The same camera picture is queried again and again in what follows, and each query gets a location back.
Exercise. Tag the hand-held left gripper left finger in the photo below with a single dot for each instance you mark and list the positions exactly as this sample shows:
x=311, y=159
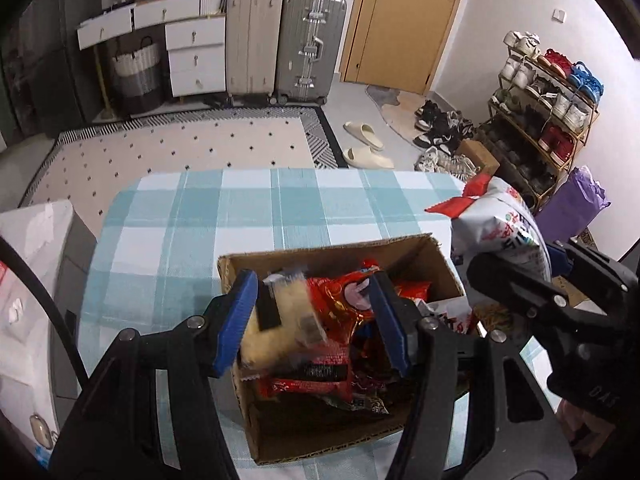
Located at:
x=235, y=320

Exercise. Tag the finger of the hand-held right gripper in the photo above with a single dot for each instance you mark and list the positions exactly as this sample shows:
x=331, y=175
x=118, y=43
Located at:
x=560, y=256
x=515, y=290

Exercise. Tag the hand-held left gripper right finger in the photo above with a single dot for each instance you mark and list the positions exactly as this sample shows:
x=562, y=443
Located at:
x=390, y=320

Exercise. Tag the small red snack packet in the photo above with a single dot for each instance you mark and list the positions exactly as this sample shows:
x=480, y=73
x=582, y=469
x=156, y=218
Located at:
x=410, y=291

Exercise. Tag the red cookie packet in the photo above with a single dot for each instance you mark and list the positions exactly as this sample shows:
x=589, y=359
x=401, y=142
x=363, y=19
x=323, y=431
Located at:
x=350, y=295

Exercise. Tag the clear bread packet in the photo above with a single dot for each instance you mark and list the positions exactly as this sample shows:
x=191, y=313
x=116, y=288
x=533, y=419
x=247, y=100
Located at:
x=285, y=320

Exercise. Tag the red and white packet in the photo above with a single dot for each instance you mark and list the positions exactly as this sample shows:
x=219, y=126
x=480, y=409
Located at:
x=447, y=317

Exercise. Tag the white noodle snack packet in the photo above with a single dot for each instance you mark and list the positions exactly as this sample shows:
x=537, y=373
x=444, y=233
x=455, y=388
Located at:
x=500, y=225

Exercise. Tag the purple paper bag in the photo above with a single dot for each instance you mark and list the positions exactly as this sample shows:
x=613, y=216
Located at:
x=575, y=205

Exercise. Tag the small brown cardboard box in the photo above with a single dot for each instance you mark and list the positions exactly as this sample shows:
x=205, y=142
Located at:
x=477, y=155

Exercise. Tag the wooden shoe rack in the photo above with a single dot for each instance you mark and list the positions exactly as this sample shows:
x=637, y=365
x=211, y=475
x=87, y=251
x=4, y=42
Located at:
x=590, y=125

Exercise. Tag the shoe rack with shoes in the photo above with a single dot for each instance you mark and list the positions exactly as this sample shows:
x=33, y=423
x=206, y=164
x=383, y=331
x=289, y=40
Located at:
x=550, y=100

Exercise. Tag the beige slipper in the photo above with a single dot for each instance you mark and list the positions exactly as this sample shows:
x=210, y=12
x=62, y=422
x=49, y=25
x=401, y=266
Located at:
x=362, y=133
x=367, y=158

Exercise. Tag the pile of sneakers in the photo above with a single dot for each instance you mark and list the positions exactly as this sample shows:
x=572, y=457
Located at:
x=440, y=130

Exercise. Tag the patterned floor rug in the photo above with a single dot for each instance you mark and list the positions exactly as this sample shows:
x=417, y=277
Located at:
x=175, y=145

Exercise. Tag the grey beige door mat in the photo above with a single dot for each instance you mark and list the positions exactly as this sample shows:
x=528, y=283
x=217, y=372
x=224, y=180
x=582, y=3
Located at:
x=395, y=110

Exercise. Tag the small rounded case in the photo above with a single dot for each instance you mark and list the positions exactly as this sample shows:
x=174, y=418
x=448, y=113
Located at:
x=39, y=430

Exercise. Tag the white dresser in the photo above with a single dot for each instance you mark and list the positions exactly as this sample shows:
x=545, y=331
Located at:
x=195, y=60

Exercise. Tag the woven laundry basket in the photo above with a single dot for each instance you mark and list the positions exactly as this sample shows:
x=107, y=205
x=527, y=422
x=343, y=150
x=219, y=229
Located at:
x=135, y=75

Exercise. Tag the wooden door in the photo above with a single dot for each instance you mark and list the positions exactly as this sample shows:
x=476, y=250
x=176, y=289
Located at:
x=405, y=30

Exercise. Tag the beige suitcase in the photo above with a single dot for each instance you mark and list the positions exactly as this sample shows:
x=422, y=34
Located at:
x=252, y=40

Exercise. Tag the silver suitcase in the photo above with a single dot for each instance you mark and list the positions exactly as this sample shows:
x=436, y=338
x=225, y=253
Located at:
x=310, y=45

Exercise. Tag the grey refrigerator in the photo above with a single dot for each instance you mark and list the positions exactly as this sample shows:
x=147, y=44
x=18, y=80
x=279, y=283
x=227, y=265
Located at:
x=50, y=70

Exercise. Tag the white light switch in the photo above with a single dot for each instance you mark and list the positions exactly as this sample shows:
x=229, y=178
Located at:
x=559, y=15

